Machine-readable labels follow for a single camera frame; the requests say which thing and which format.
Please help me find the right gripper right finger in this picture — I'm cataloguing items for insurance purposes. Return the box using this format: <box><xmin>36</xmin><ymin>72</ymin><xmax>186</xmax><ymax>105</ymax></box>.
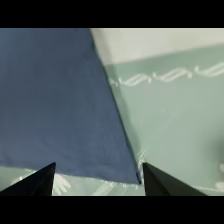
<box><xmin>142</xmin><ymin>161</ymin><xmax>208</xmax><ymax>197</ymax></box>

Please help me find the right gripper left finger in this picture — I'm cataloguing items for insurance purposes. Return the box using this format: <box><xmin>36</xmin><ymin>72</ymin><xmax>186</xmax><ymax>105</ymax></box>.
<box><xmin>0</xmin><ymin>161</ymin><xmax>57</xmax><ymax>197</ymax></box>

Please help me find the blue T-shirt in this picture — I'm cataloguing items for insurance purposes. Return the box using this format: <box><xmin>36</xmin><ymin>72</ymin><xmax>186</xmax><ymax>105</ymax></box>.
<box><xmin>0</xmin><ymin>28</ymin><xmax>143</xmax><ymax>186</ymax></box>

